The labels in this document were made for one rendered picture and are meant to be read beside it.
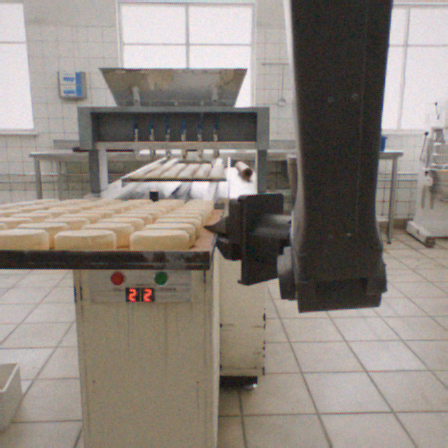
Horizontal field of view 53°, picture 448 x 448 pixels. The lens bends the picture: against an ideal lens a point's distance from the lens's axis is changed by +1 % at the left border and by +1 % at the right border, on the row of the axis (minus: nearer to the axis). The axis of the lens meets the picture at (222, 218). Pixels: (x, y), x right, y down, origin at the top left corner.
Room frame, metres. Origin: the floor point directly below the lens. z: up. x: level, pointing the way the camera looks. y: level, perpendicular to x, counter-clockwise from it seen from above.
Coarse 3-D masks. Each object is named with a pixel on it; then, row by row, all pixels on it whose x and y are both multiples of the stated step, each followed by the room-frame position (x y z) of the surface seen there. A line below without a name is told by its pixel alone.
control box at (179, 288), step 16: (96, 272) 1.00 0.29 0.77; (112, 272) 1.00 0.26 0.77; (128, 272) 1.00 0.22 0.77; (144, 272) 1.00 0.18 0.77; (160, 272) 0.99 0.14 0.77; (176, 272) 0.99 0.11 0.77; (192, 272) 1.02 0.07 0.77; (96, 288) 1.00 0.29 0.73; (112, 288) 1.00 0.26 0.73; (128, 288) 0.99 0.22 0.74; (144, 288) 0.99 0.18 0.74; (160, 288) 0.99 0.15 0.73; (176, 288) 0.99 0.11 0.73; (192, 288) 1.01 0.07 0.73
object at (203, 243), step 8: (216, 216) 0.76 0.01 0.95; (208, 224) 0.62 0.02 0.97; (200, 232) 0.53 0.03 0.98; (208, 232) 0.53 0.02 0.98; (200, 240) 0.46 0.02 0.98; (208, 240) 0.46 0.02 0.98; (120, 248) 0.41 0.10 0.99; (128, 248) 0.41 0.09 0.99; (192, 248) 0.41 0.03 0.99; (200, 248) 0.41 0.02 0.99; (208, 248) 0.41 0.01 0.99
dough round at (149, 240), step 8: (136, 232) 0.37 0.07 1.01; (144, 232) 0.38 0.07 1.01; (152, 232) 0.38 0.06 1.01; (160, 232) 0.38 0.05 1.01; (168, 232) 0.38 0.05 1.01; (176, 232) 0.38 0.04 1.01; (184, 232) 0.38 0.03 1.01; (136, 240) 0.35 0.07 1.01; (144, 240) 0.35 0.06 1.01; (152, 240) 0.35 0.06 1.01; (160, 240) 0.35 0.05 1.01; (168, 240) 0.35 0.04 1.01; (176, 240) 0.35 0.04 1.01; (184, 240) 0.36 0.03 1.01; (136, 248) 0.35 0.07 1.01; (144, 248) 0.35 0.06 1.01; (152, 248) 0.35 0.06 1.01; (160, 248) 0.35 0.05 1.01; (168, 248) 0.35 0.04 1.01; (176, 248) 0.35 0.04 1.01; (184, 248) 0.36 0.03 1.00
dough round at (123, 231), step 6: (84, 228) 0.42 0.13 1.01; (90, 228) 0.41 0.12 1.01; (96, 228) 0.41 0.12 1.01; (102, 228) 0.41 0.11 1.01; (108, 228) 0.41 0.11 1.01; (114, 228) 0.41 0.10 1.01; (120, 228) 0.42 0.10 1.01; (126, 228) 0.42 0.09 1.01; (132, 228) 0.43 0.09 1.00; (120, 234) 0.41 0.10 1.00; (126, 234) 0.42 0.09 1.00; (120, 240) 0.41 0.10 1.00; (126, 240) 0.42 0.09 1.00; (120, 246) 0.41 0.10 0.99; (126, 246) 0.42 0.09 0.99
